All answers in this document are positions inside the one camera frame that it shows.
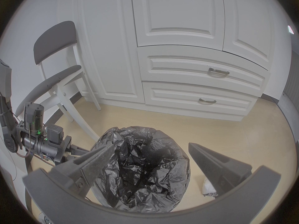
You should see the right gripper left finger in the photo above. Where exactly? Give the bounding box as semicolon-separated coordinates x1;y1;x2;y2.
50;144;116;196

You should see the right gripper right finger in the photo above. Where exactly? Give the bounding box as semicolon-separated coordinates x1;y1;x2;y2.
188;142;253;195

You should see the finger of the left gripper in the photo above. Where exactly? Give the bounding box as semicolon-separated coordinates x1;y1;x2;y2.
70;144;91;156

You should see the black plastic bag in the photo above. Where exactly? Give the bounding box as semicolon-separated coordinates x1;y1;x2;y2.
90;126;191;213

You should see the crumpled white paper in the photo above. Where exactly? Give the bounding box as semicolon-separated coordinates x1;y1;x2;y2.
202;178;218;198

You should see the white chair dark grey seat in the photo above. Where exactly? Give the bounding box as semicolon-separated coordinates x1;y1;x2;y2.
22;21;102;142

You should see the white wardrobe with drawers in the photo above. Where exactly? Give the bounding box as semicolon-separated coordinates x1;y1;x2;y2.
57;0;272;122

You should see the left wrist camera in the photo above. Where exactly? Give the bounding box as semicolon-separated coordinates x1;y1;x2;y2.
47;124;65;141

